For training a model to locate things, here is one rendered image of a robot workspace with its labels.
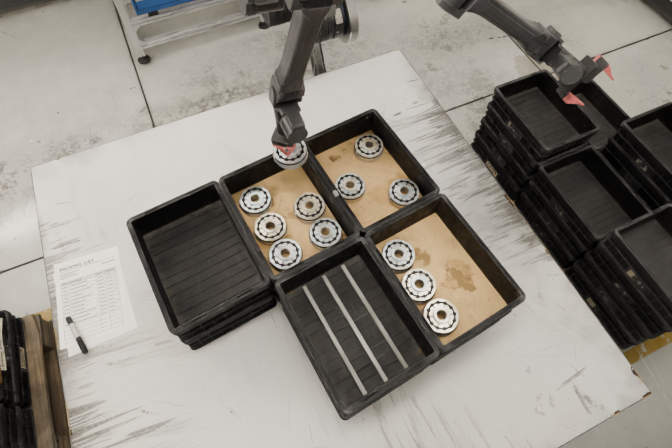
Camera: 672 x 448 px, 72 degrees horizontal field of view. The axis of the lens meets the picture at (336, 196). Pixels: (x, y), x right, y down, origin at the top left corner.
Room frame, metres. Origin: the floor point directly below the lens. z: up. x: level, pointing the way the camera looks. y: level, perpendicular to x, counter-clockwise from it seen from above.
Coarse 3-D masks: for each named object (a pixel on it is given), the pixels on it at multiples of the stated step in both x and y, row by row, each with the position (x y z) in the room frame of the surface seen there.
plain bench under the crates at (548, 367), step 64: (384, 64) 1.55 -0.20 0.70; (192, 128) 1.16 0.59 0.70; (256, 128) 1.17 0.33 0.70; (320, 128) 1.18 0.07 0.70; (448, 128) 1.19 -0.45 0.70; (64, 192) 0.85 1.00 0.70; (128, 192) 0.86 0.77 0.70; (448, 192) 0.89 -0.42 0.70; (64, 256) 0.60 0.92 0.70; (128, 256) 0.60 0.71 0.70; (512, 256) 0.64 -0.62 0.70; (256, 320) 0.40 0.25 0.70; (512, 320) 0.42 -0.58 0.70; (576, 320) 0.42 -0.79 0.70; (64, 384) 0.19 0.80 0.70; (128, 384) 0.20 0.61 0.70; (192, 384) 0.20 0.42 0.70; (256, 384) 0.20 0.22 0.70; (320, 384) 0.21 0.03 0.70; (448, 384) 0.22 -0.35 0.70; (512, 384) 0.22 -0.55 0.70; (576, 384) 0.23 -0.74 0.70; (640, 384) 0.23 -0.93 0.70
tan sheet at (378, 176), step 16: (352, 144) 1.01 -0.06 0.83; (320, 160) 0.93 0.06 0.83; (336, 160) 0.93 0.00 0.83; (352, 160) 0.94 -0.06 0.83; (384, 160) 0.94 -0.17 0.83; (336, 176) 0.87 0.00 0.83; (368, 176) 0.87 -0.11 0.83; (384, 176) 0.87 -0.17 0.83; (400, 176) 0.87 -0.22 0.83; (368, 192) 0.81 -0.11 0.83; (384, 192) 0.81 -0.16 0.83; (352, 208) 0.74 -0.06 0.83; (368, 208) 0.74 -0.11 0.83; (384, 208) 0.74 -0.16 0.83; (368, 224) 0.68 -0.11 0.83
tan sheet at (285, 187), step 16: (272, 176) 0.86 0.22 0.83; (288, 176) 0.86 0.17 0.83; (304, 176) 0.86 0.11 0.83; (240, 192) 0.79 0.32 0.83; (272, 192) 0.80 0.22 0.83; (288, 192) 0.80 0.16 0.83; (304, 192) 0.80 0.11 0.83; (240, 208) 0.73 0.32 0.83; (272, 208) 0.73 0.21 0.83; (288, 208) 0.74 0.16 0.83; (288, 224) 0.68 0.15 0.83; (304, 224) 0.68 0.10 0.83; (256, 240) 0.62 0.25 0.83; (304, 240) 0.62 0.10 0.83; (304, 256) 0.57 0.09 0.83
